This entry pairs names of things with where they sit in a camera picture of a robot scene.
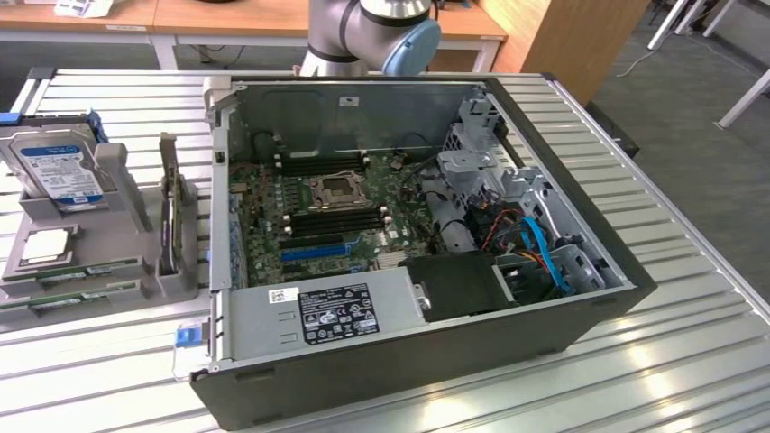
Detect black RAM slot bank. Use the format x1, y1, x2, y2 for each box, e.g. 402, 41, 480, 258
272, 149, 371, 178
283, 204, 394, 237

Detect green RAM stick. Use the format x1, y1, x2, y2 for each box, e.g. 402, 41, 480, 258
0, 263, 152, 283
0, 288, 143, 311

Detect green motherboard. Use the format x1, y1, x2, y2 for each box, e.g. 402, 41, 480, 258
228, 150, 450, 287

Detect metal CPU socket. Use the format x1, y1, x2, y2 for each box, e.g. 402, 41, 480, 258
307, 172, 374, 211

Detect blue expansion slot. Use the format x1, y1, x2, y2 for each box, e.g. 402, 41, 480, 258
280, 244, 354, 263

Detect black expansion slot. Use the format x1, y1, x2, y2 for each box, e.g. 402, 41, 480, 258
278, 233, 346, 251

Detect black fan shroud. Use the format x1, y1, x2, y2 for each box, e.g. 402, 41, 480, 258
398, 250, 519, 322

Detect metal disk bay cage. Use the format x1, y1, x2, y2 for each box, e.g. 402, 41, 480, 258
436, 97, 625, 293

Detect grey power supply unit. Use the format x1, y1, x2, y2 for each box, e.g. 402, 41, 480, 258
214, 271, 430, 364

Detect black open PC case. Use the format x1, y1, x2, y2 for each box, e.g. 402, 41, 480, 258
190, 75, 659, 431

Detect blue plastic clip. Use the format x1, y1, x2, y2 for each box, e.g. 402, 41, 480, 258
175, 322, 208, 349

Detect grey parts rack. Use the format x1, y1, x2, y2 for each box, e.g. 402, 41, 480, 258
0, 132, 202, 313

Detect wooden cabinet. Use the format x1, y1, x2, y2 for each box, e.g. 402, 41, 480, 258
483, 0, 654, 107

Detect wooden desk with white legs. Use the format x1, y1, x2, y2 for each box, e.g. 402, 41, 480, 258
0, 0, 510, 73

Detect hard disk with blue label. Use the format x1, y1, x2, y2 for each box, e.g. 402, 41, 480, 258
0, 115, 121, 213

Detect silver CPU chip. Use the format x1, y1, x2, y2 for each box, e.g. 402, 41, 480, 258
19, 227, 73, 263

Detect white table leg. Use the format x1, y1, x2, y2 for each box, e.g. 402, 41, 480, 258
715, 68, 770, 129

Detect blue SATA wire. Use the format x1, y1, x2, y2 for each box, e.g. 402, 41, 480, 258
520, 215, 575, 298

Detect graphics card with metal bracket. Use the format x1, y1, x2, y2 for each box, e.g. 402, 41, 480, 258
159, 132, 184, 275

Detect white desk frame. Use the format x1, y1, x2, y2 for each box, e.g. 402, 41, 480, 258
646, 0, 770, 51

